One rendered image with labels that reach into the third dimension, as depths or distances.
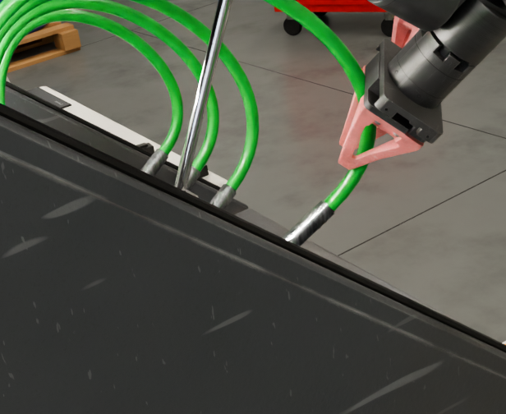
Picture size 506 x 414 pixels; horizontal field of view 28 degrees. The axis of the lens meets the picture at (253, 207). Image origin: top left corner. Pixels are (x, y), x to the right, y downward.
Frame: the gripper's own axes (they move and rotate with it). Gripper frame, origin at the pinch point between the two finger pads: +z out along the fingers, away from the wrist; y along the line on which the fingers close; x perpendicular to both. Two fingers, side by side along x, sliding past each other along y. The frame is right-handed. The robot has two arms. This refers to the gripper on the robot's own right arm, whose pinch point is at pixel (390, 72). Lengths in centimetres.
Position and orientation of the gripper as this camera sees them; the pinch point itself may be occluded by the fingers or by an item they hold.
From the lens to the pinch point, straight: 114.7
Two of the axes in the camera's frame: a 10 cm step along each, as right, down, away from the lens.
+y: -7.7, -4.4, -4.5
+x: 3.0, 3.8, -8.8
